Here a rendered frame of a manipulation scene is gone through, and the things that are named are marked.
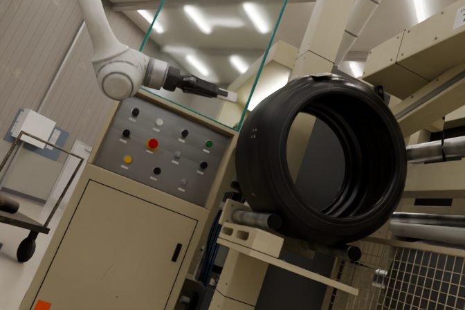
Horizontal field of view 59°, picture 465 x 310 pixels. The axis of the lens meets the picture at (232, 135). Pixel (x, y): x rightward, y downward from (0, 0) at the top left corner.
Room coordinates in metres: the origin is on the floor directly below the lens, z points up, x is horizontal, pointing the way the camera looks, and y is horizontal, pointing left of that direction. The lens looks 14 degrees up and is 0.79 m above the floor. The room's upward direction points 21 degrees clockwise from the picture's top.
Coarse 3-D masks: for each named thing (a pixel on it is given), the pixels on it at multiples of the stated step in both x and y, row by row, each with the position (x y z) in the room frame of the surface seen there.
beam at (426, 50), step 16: (464, 0) 1.11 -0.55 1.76; (432, 16) 1.24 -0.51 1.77; (448, 16) 1.16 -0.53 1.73; (416, 32) 1.31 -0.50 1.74; (432, 32) 1.22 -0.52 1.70; (448, 32) 1.14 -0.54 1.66; (464, 32) 1.09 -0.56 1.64; (384, 48) 1.49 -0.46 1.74; (400, 48) 1.38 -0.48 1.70; (416, 48) 1.29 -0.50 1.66; (432, 48) 1.22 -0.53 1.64; (448, 48) 1.19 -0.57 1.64; (464, 48) 1.16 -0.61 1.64; (368, 64) 1.58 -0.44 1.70; (384, 64) 1.46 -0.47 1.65; (400, 64) 1.39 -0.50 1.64; (416, 64) 1.35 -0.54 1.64; (432, 64) 1.31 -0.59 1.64; (448, 64) 1.28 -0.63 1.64; (368, 80) 1.59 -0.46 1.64; (384, 80) 1.54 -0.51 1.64; (400, 80) 1.50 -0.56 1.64; (416, 80) 1.46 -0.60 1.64; (400, 96) 1.63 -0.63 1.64
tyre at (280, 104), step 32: (288, 96) 1.18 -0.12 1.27; (320, 96) 1.18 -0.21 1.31; (352, 96) 1.21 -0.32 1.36; (288, 128) 1.17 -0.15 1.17; (352, 128) 1.49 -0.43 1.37; (384, 128) 1.26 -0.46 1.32; (256, 160) 1.20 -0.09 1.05; (352, 160) 1.52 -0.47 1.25; (384, 160) 1.41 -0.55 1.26; (256, 192) 1.26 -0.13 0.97; (288, 192) 1.18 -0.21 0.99; (352, 192) 1.52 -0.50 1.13; (384, 192) 1.27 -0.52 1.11; (288, 224) 1.23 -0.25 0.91; (320, 224) 1.21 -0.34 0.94; (352, 224) 1.23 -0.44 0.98
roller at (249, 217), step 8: (240, 216) 1.44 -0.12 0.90; (248, 216) 1.36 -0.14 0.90; (256, 216) 1.29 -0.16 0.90; (264, 216) 1.23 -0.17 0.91; (272, 216) 1.19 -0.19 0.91; (248, 224) 1.39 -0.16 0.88; (256, 224) 1.30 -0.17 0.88; (264, 224) 1.22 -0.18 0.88; (272, 224) 1.19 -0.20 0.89; (280, 224) 1.20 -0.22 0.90
